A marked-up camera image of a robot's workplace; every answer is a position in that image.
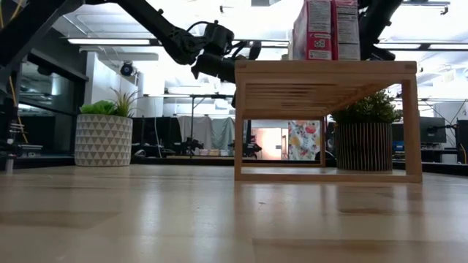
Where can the black computer monitor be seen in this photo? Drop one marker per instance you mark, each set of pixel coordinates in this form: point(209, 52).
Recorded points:
point(461, 140)
point(435, 129)

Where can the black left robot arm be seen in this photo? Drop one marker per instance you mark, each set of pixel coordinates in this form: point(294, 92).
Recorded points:
point(161, 25)

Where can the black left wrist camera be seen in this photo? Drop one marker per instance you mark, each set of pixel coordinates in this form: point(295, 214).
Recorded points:
point(219, 38)

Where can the floral patterned cloth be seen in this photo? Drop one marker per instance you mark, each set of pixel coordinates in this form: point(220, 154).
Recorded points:
point(303, 140)

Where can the long ceiling light strip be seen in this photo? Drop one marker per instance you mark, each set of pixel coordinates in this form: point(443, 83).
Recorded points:
point(109, 41)

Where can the black dome security camera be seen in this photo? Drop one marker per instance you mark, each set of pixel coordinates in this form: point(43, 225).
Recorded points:
point(127, 68)

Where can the small black background robot arm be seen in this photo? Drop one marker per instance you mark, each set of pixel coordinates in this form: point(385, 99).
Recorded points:
point(188, 146)
point(252, 148)

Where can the dark glass partition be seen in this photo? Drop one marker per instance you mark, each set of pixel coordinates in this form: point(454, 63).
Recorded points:
point(47, 91)

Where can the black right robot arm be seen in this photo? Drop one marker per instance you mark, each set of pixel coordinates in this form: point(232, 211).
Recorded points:
point(384, 9)

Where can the succulent in white triangle-pattern pot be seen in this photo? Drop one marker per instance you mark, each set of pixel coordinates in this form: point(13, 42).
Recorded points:
point(104, 140)

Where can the wooden slatted shelf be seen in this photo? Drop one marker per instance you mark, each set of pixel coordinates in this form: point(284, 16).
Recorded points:
point(321, 67)

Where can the leafy plant in striped pot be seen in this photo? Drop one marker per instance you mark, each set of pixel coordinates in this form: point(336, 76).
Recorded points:
point(365, 146)

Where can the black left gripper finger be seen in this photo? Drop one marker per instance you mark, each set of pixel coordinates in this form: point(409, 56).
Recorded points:
point(255, 51)

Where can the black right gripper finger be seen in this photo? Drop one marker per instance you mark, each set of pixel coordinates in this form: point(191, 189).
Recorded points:
point(382, 54)

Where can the grey draped cloth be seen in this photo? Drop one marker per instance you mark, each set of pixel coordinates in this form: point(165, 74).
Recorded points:
point(201, 131)

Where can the small grey box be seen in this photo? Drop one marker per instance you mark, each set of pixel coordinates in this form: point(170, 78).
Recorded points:
point(30, 149)

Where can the red Froot Loops cereal box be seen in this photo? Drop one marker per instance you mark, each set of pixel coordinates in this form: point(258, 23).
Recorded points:
point(318, 33)
point(346, 33)

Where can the black-framed background table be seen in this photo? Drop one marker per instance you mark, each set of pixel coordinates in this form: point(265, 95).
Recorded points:
point(192, 109)

